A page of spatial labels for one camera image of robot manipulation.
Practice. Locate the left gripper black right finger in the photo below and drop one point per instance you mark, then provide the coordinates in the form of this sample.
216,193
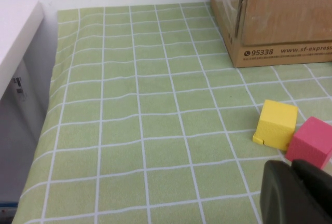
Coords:
316,182

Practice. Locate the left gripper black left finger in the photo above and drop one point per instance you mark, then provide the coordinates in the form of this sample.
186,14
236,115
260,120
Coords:
282,198

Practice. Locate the pink foam cube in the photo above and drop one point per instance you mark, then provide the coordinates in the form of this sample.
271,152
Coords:
308,141

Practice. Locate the yellow foam cube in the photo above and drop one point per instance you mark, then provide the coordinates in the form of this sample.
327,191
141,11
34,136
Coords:
275,125

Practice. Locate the green checked tablecloth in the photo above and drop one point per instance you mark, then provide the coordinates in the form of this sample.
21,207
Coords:
155,130

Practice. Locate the cardboard box with printed web address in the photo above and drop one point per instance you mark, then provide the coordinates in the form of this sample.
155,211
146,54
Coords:
285,14

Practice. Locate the white cabinet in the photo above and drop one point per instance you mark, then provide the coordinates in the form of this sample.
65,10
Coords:
15,53

